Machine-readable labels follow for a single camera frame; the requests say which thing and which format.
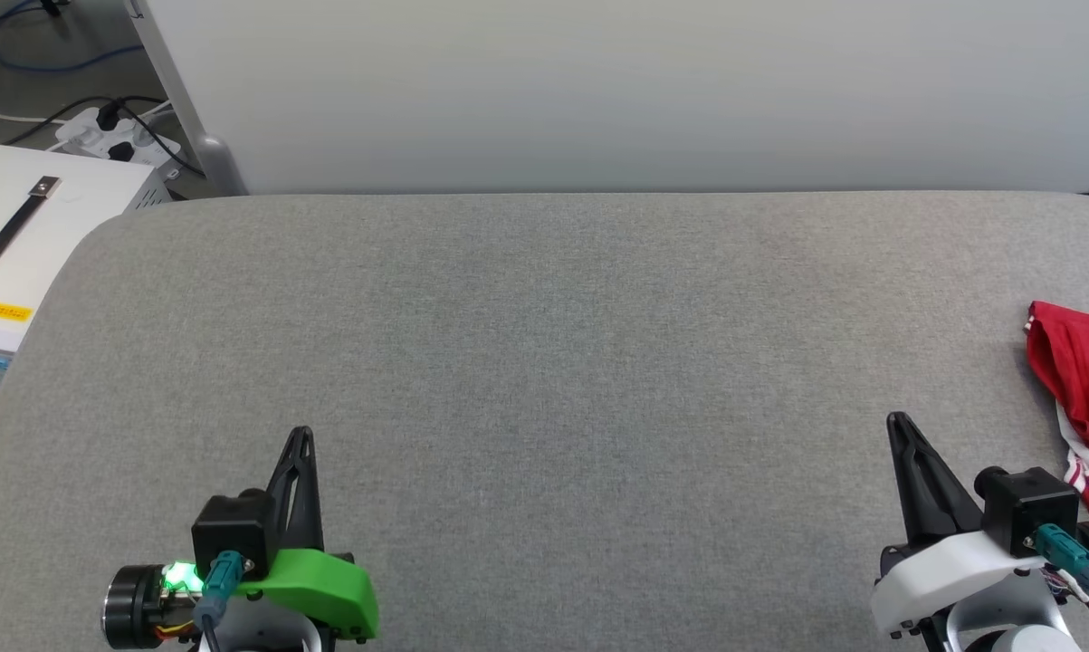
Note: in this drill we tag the white partition panel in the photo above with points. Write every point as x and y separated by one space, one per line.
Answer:
598 91

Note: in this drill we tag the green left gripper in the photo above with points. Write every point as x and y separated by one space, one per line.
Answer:
327 589

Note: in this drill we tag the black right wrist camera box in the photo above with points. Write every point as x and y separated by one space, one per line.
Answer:
1028 507

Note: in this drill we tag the black power plug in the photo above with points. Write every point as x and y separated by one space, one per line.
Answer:
107 116
122 150

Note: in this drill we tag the red white striped garment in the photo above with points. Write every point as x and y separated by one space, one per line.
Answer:
1083 371

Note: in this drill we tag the grey partition foot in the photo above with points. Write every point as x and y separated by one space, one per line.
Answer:
218 163

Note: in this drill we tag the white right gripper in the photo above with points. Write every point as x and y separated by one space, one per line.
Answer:
929 575

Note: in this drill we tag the yellow warning label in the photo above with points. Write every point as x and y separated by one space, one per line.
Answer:
8 312

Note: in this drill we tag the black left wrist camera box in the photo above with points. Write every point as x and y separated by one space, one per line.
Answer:
227 530

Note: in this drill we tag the white power strip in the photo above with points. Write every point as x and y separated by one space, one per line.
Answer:
82 134

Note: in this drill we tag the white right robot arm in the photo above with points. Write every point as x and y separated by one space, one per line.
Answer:
1006 616

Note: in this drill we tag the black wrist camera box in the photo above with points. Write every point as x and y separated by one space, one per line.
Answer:
227 530
1028 507

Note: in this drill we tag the white equipment box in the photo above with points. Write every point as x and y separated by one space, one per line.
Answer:
64 199

